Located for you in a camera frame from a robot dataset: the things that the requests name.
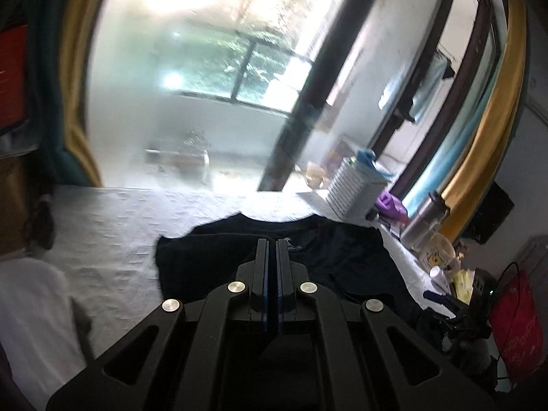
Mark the hanging grey blue clothes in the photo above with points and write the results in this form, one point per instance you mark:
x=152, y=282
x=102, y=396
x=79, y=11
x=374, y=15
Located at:
x=440, y=69

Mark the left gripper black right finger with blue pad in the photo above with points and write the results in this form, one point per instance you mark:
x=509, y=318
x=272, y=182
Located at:
x=369, y=359

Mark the small white bottle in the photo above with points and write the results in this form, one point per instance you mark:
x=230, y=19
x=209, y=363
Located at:
x=439, y=278

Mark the yellow crumpled tissue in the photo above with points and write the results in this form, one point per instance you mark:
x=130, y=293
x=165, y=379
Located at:
x=463, y=285

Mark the brown cardboard box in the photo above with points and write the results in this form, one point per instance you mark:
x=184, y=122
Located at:
x=14, y=205

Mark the red bag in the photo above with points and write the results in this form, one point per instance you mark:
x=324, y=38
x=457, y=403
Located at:
x=516, y=328

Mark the purple cloth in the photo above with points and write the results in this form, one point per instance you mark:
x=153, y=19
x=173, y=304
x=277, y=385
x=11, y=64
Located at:
x=390, y=207

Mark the white perforated plastic basket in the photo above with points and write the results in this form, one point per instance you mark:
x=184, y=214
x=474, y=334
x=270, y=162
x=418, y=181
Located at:
x=354, y=190

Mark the yellow curtain right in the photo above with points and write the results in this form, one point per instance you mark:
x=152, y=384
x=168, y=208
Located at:
x=470, y=183

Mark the dark green curtain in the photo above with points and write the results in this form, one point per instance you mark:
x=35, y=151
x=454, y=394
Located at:
x=45, y=88

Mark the tablet with red screen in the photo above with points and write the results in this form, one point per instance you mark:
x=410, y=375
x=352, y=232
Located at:
x=12, y=68

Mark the stainless steel tumbler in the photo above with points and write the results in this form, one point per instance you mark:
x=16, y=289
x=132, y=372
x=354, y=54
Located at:
x=425, y=222

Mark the black monitor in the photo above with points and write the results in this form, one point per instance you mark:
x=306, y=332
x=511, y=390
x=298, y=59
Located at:
x=489, y=215

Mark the black t-shirt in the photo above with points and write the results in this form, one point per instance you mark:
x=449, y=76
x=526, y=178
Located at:
x=351, y=260

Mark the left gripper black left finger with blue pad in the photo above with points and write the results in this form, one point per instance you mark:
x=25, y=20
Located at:
x=169, y=360

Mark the white quilted bed cover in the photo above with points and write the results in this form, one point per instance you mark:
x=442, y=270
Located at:
x=106, y=239

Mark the dark sliding door frame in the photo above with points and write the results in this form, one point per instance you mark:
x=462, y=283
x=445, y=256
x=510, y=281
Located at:
x=403, y=84

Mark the blue cloth in basket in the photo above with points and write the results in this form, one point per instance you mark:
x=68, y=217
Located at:
x=366, y=159

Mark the yellow curtain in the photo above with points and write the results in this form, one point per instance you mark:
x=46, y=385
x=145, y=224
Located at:
x=76, y=34
x=470, y=183

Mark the white folded garment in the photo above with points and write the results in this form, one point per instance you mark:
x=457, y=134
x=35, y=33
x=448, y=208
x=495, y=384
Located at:
x=38, y=329

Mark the yellow curtain left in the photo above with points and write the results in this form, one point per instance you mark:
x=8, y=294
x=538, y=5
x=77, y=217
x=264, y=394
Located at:
x=76, y=34

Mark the cream bear mug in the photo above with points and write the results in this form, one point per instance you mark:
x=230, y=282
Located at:
x=438, y=251

